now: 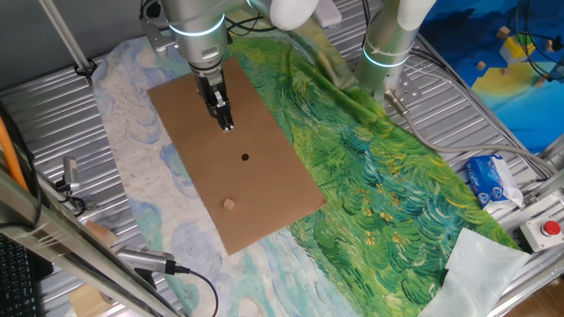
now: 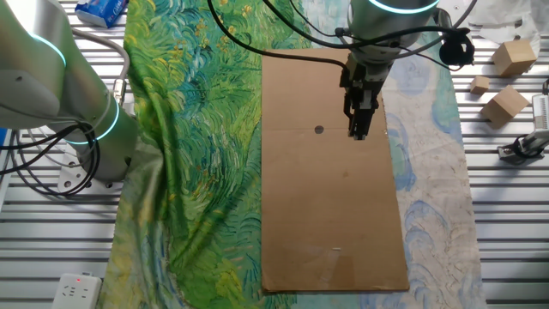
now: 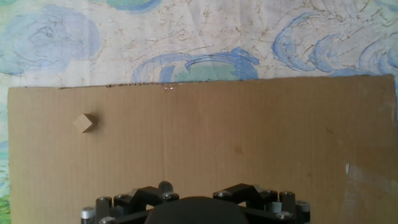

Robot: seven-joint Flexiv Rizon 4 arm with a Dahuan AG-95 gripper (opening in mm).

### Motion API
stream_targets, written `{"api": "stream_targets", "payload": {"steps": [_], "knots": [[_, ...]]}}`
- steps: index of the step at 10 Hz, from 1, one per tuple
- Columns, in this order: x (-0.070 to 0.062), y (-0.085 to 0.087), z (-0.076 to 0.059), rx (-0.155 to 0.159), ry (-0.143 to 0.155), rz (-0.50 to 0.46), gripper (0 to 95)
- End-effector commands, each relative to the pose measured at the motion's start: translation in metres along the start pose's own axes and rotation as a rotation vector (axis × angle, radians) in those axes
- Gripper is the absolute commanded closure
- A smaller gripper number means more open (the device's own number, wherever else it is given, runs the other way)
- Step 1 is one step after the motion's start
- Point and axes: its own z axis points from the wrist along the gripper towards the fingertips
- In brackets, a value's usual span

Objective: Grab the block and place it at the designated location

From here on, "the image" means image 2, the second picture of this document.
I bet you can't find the brown cardboard sheet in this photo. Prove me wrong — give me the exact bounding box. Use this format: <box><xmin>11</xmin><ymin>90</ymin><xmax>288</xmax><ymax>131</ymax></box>
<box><xmin>260</xmin><ymin>47</ymin><xmax>411</xmax><ymax>294</ymax></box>

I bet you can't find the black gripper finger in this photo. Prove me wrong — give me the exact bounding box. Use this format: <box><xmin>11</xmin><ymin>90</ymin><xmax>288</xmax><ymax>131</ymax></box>
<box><xmin>360</xmin><ymin>105</ymin><xmax>379</xmax><ymax>141</ymax></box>
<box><xmin>345</xmin><ymin>106</ymin><xmax>362</xmax><ymax>141</ymax></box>

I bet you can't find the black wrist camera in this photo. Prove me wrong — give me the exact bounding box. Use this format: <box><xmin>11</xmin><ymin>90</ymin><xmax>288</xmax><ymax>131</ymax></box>
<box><xmin>340</xmin><ymin>63</ymin><xmax>358</xmax><ymax>92</ymax></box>

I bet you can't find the silver ribbed depth camera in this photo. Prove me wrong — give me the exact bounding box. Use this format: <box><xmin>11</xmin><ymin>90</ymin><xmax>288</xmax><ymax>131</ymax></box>
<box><xmin>531</xmin><ymin>93</ymin><xmax>549</xmax><ymax>130</ymax></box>

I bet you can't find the black camera cable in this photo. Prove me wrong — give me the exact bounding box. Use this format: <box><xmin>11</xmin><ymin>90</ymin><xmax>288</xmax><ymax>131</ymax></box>
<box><xmin>207</xmin><ymin>0</ymin><xmax>351</xmax><ymax>72</ymax></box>

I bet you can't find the medium wooden block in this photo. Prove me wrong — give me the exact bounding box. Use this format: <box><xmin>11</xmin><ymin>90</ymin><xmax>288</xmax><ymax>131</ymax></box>
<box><xmin>480</xmin><ymin>84</ymin><xmax>531</xmax><ymax>129</ymax></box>

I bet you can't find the blue tissue pack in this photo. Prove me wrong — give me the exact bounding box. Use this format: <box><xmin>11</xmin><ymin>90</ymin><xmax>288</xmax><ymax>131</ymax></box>
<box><xmin>75</xmin><ymin>0</ymin><xmax>130</xmax><ymax>29</ymax></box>

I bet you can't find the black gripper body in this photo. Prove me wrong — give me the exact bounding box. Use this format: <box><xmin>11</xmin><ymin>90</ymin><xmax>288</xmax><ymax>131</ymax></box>
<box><xmin>344</xmin><ymin>63</ymin><xmax>389</xmax><ymax>108</ymax></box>

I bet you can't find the black cable bundle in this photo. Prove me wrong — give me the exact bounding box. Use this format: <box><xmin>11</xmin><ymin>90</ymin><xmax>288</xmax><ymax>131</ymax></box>
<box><xmin>0</xmin><ymin>122</ymin><xmax>102</xmax><ymax>198</ymax></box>

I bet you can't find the thick grey cable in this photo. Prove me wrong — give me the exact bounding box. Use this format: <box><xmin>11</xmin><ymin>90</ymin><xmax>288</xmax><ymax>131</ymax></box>
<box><xmin>68</xmin><ymin>26</ymin><xmax>132</xmax><ymax>108</ymax></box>

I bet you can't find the black cable with coil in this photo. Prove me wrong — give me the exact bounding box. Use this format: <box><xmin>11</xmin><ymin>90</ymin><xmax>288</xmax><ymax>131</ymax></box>
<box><xmin>261</xmin><ymin>0</ymin><xmax>476</xmax><ymax>69</ymax></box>

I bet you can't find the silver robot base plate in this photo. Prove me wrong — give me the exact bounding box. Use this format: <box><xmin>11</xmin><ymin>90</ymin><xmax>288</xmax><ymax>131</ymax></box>
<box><xmin>57</xmin><ymin>145</ymin><xmax>125</xmax><ymax>194</ymax></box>

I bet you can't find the white crumpled plastic sheet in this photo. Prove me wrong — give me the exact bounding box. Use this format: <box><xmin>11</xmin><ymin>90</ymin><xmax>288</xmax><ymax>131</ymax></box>
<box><xmin>465</xmin><ymin>0</ymin><xmax>544</xmax><ymax>44</ymax></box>

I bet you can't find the white power strip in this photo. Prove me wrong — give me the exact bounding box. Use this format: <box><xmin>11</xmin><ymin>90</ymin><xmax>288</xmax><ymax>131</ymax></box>
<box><xmin>51</xmin><ymin>272</ymin><xmax>103</xmax><ymax>309</ymax></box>

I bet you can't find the large wooden cube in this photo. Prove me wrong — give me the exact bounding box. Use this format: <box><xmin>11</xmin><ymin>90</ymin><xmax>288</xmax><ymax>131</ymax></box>
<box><xmin>491</xmin><ymin>39</ymin><xmax>539</xmax><ymax>78</ymax></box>

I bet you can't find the green blue painted cloth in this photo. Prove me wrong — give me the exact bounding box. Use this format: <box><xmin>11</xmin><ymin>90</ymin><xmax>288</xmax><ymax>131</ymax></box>
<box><xmin>96</xmin><ymin>0</ymin><xmax>488</xmax><ymax>309</ymax></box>

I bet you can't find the silver camera mount bracket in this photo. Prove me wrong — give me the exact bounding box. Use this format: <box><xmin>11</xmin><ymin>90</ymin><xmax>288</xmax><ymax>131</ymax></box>
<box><xmin>497</xmin><ymin>128</ymin><xmax>549</xmax><ymax>167</ymax></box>

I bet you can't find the small wooden cube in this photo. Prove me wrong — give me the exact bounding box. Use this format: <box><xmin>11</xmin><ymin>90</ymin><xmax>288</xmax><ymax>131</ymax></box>
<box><xmin>469</xmin><ymin>75</ymin><xmax>491</xmax><ymax>96</ymax></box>

